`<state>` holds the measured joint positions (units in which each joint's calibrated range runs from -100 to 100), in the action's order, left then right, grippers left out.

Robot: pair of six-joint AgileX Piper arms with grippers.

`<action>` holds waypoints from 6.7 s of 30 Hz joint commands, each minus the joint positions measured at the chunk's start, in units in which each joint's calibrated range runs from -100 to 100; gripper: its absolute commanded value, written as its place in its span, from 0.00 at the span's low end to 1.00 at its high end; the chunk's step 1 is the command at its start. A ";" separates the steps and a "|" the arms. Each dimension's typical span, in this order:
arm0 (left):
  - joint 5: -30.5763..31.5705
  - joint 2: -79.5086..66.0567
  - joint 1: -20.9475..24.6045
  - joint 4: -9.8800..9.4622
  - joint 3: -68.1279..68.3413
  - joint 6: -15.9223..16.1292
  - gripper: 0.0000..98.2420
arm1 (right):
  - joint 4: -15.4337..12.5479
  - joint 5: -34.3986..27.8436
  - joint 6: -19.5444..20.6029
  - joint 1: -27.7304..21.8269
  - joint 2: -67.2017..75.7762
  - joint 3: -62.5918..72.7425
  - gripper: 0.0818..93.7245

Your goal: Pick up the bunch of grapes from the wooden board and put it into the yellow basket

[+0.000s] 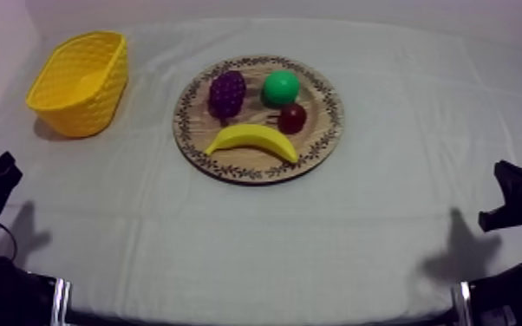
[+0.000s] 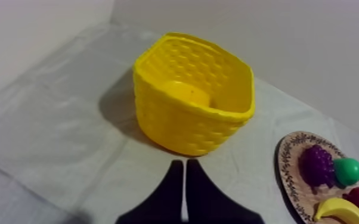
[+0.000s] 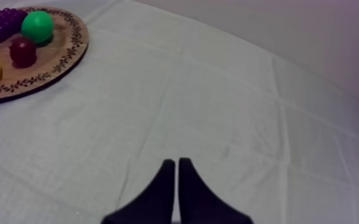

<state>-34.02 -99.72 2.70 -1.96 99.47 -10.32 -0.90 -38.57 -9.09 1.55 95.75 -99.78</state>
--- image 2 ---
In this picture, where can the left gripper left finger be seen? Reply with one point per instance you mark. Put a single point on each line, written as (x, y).
(164, 203)

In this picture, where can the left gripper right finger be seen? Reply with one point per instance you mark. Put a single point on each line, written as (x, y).
(206, 203)

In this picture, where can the yellow plastic basket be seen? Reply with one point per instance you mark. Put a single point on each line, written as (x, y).
(179, 125)

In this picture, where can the round wooden board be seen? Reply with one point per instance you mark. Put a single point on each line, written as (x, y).
(295, 175)

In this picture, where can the purple toy grapes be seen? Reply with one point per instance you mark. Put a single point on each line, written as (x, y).
(317, 165)

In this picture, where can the yellow toy lemon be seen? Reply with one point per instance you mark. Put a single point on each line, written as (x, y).
(187, 92)

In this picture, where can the yellow toy banana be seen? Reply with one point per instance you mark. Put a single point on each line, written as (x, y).
(344, 210)

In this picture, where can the green toy pear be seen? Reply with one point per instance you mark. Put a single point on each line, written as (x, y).
(348, 171)

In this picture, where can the small red fruit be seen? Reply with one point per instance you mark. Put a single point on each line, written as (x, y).
(358, 196)

